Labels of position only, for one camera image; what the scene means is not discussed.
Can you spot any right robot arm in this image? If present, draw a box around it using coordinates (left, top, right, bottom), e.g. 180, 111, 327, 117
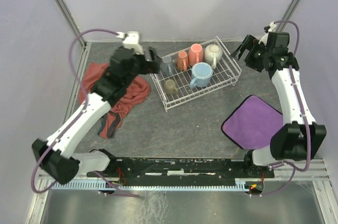
231, 32, 327, 172

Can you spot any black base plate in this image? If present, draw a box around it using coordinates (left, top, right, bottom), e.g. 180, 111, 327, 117
99, 157, 275, 187

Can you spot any grey blue mug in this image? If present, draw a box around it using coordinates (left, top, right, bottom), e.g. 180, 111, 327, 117
161, 57, 174, 76

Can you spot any light blue cable duct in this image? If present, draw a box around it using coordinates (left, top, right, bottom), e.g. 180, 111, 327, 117
49, 176, 265, 191

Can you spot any olive green small cup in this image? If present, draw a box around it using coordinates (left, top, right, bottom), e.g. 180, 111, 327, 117
163, 79, 178, 95

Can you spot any large pink mug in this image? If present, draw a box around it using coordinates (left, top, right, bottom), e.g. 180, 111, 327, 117
188, 43, 204, 67

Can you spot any red cloth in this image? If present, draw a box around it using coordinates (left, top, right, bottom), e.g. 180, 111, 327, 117
82, 62, 151, 139

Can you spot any light blue mug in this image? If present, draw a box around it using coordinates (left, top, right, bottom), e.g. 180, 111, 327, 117
189, 62, 213, 89

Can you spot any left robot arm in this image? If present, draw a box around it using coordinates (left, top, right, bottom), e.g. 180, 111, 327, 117
32, 46, 161, 184

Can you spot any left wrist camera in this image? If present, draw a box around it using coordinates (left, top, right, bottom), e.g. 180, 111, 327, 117
117, 31, 144, 55

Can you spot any cream speckled mug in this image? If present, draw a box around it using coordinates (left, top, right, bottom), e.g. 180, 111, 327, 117
204, 44, 223, 69

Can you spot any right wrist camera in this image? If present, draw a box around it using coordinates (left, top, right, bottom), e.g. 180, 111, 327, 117
258, 22, 277, 45

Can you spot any white wire dish rack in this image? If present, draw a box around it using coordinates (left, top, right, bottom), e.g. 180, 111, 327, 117
151, 36, 242, 111

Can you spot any purple cloth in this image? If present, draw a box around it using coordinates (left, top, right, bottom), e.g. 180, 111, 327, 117
221, 95, 283, 150

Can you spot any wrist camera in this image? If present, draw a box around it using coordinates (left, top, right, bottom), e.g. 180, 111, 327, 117
117, 31, 144, 55
258, 22, 277, 45

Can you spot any small pink printed mug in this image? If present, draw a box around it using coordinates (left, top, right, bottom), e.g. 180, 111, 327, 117
176, 51, 189, 71

